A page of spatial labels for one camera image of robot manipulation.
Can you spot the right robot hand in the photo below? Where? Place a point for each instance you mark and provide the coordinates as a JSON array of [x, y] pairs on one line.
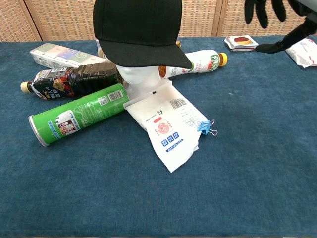
[[297, 32]]

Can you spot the black baseball cap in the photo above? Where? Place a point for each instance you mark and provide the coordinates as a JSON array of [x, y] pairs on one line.
[[138, 24]]

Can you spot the white mannequin head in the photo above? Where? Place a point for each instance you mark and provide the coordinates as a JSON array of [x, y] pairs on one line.
[[141, 74]]

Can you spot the white pink wet wipes pack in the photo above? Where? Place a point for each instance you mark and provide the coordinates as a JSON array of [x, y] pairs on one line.
[[303, 53]]

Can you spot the snack packet red picture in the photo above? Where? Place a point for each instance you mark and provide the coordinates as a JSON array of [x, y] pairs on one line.
[[241, 42]]

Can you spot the white drink bottle orange cap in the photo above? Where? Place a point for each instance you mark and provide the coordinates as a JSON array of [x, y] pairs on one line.
[[200, 62]]

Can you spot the yellow snack box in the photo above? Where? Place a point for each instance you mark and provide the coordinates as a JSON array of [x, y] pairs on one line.
[[178, 44]]

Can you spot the blue binder clip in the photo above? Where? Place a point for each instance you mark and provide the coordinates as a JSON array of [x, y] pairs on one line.
[[203, 127]]

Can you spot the white printed plastic bag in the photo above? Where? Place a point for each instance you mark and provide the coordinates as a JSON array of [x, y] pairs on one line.
[[168, 124]]

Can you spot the dark tea bottle black label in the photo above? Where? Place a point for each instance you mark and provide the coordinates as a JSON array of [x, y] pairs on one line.
[[74, 79]]

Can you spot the green chips can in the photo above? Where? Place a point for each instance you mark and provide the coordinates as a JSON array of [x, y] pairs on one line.
[[79, 114]]

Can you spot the woven bamboo folding screen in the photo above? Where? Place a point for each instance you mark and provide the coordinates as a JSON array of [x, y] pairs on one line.
[[62, 19]]

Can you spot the blue table cloth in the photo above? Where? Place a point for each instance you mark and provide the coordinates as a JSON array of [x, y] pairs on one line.
[[123, 198]]

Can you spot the multicolour tissue pack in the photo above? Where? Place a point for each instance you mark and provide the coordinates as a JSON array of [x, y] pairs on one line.
[[57, 54]]

